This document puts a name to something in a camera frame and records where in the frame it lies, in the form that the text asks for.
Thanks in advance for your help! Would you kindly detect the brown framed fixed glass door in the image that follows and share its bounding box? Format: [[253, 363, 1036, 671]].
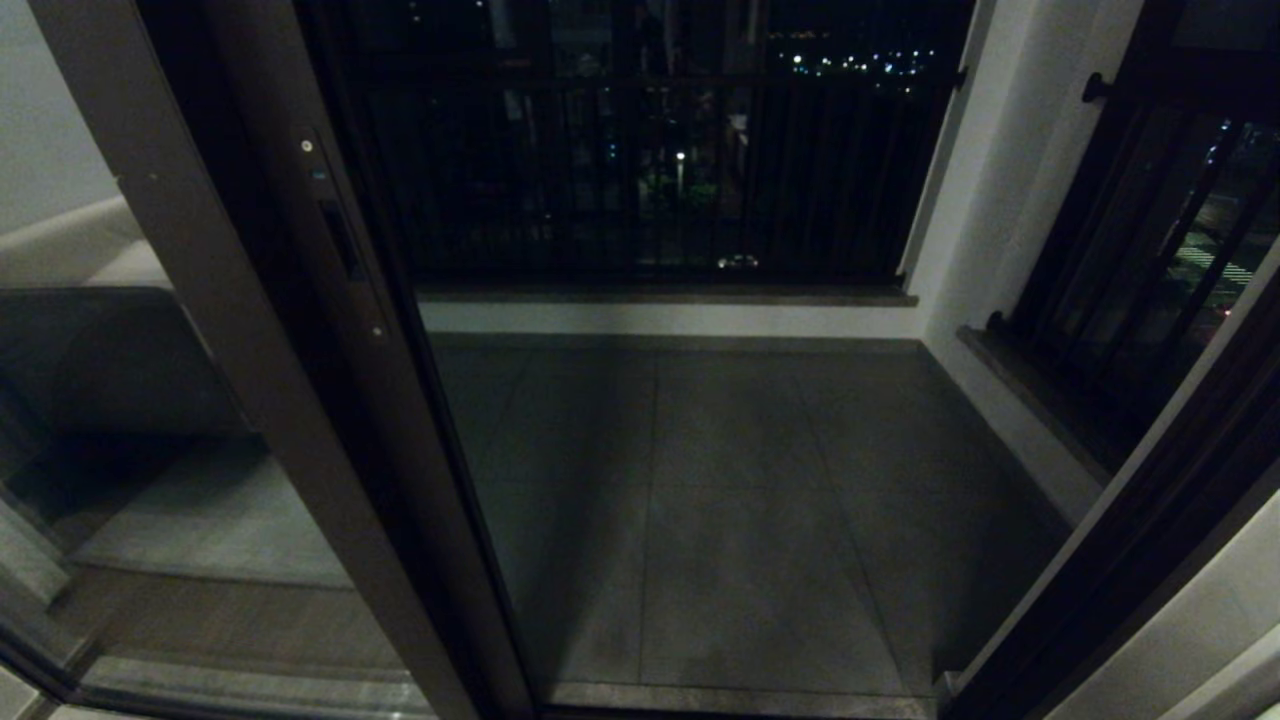
[[0, 0, 483, 720]]

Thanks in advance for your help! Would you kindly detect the short stone balcony sill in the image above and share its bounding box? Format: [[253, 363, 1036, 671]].
[[957, 324, 1143, 489]]

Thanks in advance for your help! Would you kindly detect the long stone balcony sill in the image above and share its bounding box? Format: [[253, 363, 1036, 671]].
[[415, 285, 919, 308]]

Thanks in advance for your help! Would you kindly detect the brown framed sliding glass door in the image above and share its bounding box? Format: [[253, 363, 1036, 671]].
[[190, 0, 546, 720]]

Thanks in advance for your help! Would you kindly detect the recessed door pull handle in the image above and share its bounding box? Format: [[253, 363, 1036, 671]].
[[318, 198, 369, 284]]

